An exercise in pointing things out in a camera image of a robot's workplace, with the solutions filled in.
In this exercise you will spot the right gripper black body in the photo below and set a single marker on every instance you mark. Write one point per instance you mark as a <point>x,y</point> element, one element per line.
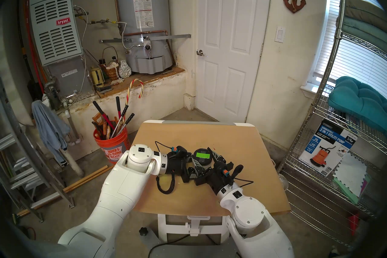
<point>220,180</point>

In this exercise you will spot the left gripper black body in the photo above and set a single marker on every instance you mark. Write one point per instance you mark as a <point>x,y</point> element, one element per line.
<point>178,163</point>

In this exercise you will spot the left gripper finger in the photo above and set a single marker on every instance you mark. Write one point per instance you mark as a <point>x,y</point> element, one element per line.
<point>190,156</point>
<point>188,175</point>

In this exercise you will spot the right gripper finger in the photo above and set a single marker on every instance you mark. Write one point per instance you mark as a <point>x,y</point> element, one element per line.
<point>202,171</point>
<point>217,157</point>

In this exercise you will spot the black lid with green tape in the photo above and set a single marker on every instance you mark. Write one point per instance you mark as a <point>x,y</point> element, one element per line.
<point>202,156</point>

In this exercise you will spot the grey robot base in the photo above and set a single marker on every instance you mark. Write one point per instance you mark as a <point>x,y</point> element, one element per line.
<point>181,249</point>

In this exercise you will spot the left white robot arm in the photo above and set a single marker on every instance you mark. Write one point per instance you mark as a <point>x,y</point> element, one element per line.
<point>121,188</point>

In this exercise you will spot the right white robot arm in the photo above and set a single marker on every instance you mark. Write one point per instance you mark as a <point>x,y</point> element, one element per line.
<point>257,224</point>

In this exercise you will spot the white table stand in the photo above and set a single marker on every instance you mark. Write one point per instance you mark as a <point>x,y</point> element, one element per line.
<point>193,225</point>

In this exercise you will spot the black grip metal tool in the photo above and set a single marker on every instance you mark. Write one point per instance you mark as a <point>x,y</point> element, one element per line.
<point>124,109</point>
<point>130,117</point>

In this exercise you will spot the orange plastic bucket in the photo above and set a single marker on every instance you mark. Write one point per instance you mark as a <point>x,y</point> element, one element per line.
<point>112,147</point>

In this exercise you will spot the wooden platform ledge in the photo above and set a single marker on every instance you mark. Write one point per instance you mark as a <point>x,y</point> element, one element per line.
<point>145,77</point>

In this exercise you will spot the wooden pole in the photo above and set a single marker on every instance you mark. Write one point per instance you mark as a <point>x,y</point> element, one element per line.
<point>86,177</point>

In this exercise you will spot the striped candy cane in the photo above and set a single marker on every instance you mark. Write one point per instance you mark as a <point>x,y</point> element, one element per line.
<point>136,79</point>

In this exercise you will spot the crumpled aluminium foil lump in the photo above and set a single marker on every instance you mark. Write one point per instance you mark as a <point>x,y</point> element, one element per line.
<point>125,70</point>

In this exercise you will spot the white panel door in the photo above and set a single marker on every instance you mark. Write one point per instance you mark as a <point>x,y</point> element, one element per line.
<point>232,48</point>

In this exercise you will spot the utility pump cardboard box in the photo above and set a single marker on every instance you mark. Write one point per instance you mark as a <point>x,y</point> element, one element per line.
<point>326,142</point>

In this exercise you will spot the white window sill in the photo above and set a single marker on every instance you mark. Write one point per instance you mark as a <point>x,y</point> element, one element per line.
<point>310,88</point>

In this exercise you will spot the yellow container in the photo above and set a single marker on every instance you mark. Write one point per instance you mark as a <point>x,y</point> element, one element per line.
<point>96,76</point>

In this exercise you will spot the green foam sheet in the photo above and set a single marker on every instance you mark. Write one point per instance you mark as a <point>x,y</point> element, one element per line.
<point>343,189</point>

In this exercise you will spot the white zigzag edged sheets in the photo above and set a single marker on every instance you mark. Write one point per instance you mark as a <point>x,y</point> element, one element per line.
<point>350,174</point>

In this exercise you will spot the blue cloth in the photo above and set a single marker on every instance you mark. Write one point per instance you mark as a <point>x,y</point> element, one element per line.
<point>50,130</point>

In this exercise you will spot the red object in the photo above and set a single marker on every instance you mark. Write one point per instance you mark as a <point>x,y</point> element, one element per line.
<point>353,222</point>

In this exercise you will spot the grey water heater tank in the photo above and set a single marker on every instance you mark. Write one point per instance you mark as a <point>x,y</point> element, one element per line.
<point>142,18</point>

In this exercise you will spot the teal tufted cushion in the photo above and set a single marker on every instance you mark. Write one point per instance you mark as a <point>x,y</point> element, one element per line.
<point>359,100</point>

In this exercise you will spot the aluminium ladder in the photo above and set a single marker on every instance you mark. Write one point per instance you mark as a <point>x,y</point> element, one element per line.
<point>18,169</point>

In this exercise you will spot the yellow gas line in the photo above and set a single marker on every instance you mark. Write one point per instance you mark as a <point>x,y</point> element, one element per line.
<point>101,21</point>

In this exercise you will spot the white window blinds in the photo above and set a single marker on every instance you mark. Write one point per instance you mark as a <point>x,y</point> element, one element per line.
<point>353,61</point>

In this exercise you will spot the grey Bryant furnace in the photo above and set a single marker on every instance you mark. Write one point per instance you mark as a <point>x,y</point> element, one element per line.
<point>56,36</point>

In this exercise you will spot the grey green cushion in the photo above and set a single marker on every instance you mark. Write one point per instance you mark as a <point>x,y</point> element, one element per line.
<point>362,32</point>

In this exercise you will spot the olive cushion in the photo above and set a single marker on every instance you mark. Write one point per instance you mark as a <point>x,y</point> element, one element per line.
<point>365,9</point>

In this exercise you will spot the white light switch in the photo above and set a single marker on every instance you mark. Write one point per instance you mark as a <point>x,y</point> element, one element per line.
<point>280,34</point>

